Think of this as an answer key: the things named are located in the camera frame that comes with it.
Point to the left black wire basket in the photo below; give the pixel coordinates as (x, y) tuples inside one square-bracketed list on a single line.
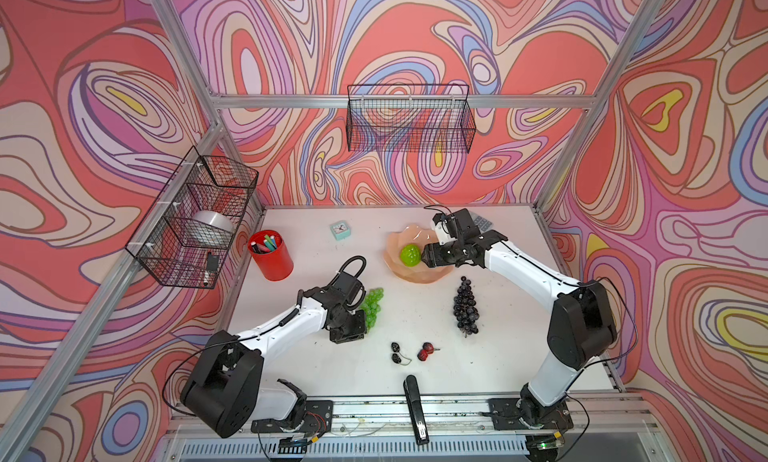
[(169, 245)]

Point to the teal small clock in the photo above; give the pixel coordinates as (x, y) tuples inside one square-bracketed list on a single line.
[(340, 230)]

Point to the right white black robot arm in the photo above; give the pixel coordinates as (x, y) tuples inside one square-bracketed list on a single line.
[(581, 323)]

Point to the black wire basket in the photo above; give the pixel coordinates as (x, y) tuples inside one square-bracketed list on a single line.
[(169, 245), (411, 118)]

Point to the back black wire basket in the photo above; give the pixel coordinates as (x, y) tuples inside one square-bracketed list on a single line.
[(411, 118)]

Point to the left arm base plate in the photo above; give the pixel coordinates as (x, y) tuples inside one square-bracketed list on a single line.
[(308, 418)]

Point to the dark purple grape bunch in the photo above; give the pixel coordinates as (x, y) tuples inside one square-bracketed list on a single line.
[(465, 308)]

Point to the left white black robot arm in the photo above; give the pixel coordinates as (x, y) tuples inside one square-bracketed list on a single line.
[(225, 389)]

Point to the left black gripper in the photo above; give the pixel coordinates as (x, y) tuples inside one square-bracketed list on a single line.
[(358, 333)]

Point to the grey calculator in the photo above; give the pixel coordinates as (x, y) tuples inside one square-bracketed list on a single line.
[(481, 223)]

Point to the black cherries pair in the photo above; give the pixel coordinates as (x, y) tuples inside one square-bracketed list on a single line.
[(397, 357)]

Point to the green grape bunch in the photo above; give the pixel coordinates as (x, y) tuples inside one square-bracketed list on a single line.
[(371, 306)]

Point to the red cherries pair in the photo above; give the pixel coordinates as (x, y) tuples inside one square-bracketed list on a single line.
[(427, 350)]

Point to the pink fruit bowl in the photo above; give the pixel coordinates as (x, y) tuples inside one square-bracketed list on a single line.
[(420, 273)]

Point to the red pen cup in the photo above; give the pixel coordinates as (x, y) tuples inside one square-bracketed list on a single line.
[(271, 255)]

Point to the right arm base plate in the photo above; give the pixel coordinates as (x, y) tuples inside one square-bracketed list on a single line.
[(515, 414)]

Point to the black stapler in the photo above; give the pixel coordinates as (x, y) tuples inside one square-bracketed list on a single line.
[(415, 409)]

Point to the white tape roll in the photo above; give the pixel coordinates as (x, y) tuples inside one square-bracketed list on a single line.
[(215, 222)]

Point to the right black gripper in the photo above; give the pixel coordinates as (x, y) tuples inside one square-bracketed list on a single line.
[(433, 257)]

